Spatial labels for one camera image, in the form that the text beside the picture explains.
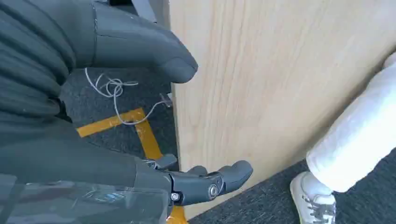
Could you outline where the yellow floor tape strip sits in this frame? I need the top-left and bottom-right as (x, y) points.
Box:
(77, 107), (147, 138)
(135, 119), (188, 224)

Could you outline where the ribbed grey right arm sleeve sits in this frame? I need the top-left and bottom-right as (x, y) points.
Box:
(0, 0), (95, 135)

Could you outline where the grey desk frame bar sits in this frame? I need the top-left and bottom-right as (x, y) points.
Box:
(131, 0), (171, 30)

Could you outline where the person's white shoe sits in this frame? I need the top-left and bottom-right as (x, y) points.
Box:
(290, 171), (337, 224)

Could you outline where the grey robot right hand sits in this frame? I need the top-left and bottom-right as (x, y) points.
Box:
(0, 0), (254, 224)

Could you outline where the person's leg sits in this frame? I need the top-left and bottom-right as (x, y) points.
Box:
(305, 52), (396, 194)

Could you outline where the thin white cable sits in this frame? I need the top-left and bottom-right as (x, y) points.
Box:
(84, 67), (173, 126)

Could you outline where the pale wooden desk panel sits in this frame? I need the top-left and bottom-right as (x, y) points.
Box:
(168, 0), (396, 220)

